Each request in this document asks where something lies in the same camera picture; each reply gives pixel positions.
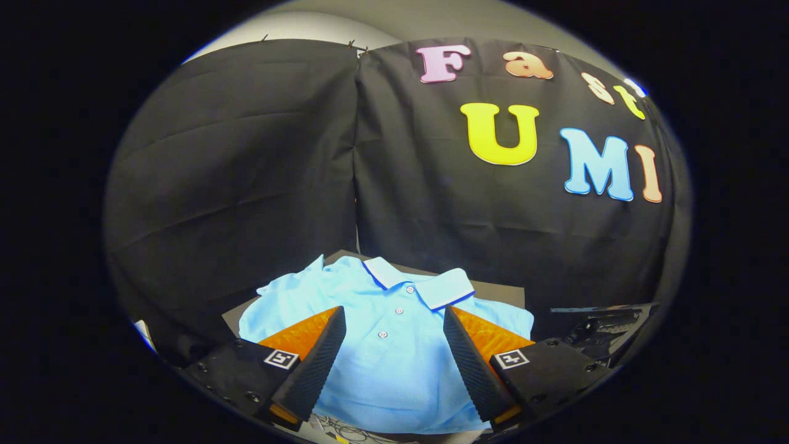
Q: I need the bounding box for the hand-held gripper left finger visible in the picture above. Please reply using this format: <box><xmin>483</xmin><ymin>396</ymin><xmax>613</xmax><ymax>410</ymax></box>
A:
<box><xmin>185</xmin><ymin>305</ymin><xmax>347</xmax><ymax>432</ymax></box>

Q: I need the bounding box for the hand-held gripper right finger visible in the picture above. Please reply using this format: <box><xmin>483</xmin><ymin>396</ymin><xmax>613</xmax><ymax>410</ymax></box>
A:
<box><xmin>443</xmin><ymin>304</ymin><xmax>618</xmax><ymax>434</ymax></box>

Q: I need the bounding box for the black backdrop cloth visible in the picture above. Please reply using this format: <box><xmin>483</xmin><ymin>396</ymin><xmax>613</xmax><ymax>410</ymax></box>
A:
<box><xmin>103</xmin><ymin>38</ymin><xmax>692</xmax><ymax>366</ymax></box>

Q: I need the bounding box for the grey cabinet with black top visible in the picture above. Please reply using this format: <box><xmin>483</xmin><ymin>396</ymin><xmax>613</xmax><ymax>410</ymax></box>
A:
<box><xmin>221</xmin><ymin>249</ymin><xmax>526</xmax><ymax>339</ymax></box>

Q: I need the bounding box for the light blue polo shirt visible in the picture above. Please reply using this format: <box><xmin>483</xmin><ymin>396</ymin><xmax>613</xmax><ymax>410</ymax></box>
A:
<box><xmin>239</xmin><ymin>255</ymin><xmax>535</xmax><ymax>435</ymax></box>

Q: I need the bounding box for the dark washing machine lid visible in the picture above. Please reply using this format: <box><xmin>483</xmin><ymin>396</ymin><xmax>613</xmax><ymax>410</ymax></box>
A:
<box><xmin>550</xmin><ymin>302</ymin><xmax>660</xmax><ymax>366</ymax></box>

